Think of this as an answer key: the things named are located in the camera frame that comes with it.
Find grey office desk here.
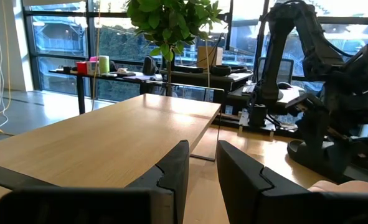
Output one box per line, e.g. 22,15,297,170
227,83,306,107

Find cardboard box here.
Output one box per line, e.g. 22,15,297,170
197,46,224,69

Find light green roll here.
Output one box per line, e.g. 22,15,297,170
98,55,110,75

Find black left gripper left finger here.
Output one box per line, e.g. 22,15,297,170
0,139,191,224

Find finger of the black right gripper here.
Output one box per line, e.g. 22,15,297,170
298,114,349,147
285,93,328,116

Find black office desk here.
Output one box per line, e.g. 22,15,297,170
48,68,163,115

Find black metal pole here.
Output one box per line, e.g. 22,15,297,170
252,0,271,82

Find dark office desk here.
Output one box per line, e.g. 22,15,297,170
160,68,253,93

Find black headphones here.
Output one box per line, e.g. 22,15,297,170
209,64,248,77

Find pink box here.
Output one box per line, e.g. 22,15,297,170
87,55,100,76

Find green leafy plant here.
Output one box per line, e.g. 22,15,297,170
126,0,225,97

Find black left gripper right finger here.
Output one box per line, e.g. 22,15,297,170
216,139,368,224

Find black backpack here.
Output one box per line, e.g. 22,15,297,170
141,55,159,76

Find red box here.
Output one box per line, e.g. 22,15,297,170
76,61,88,75

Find pink slide sandal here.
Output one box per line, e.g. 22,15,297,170
308,179,368,194

